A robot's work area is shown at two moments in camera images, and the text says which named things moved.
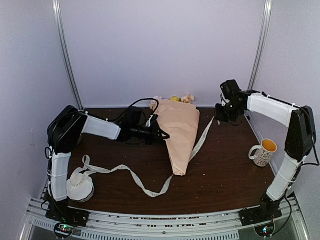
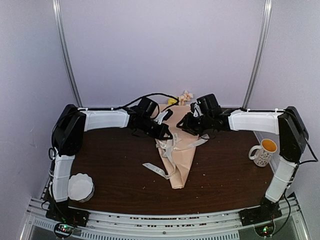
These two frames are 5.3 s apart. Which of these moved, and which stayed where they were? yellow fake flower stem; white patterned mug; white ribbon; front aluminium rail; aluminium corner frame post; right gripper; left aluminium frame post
Moved: yellow fake flower stem; right gripper; white ribbon
Stayed: left aluminium frame post; front aluminium rail; white patterned mug; aluminium corner frame post
